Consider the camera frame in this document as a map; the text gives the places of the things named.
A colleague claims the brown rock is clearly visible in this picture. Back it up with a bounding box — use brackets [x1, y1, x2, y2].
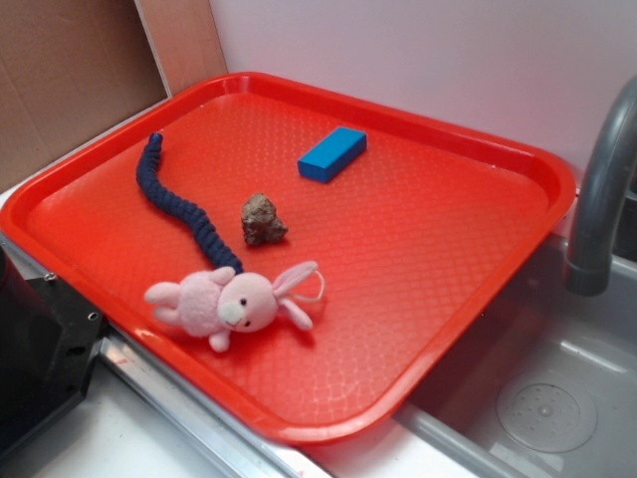
[241, 193, 289, 246]

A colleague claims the pink plush bunny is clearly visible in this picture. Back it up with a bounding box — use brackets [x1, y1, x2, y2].
[144, 261, 319, 353]

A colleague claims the dark blue braided rope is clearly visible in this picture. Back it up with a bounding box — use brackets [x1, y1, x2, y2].
[135, 131, 245, 275]

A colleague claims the wooden board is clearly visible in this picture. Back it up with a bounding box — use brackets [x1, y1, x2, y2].
[134, 0, 228, 97]

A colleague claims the grey faucet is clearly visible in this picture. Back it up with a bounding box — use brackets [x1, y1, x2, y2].
[562, 79, 636, 296]

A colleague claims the brown cardboard panel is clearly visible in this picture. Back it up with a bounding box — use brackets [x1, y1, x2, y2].
[1, 1, 166, 190]

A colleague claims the grey toy sink basin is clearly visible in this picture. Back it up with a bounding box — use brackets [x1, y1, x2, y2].
[396, 237, 636, 477]

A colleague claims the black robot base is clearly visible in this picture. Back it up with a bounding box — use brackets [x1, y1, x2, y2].
[1, 252, 105, 461]

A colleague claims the red plastic tray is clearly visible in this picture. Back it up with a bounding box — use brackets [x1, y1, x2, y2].
[1, 73, 575, 444]

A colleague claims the blue rectangular block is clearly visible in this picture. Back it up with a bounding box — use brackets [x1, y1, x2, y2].
[297, 126, 367, 183]

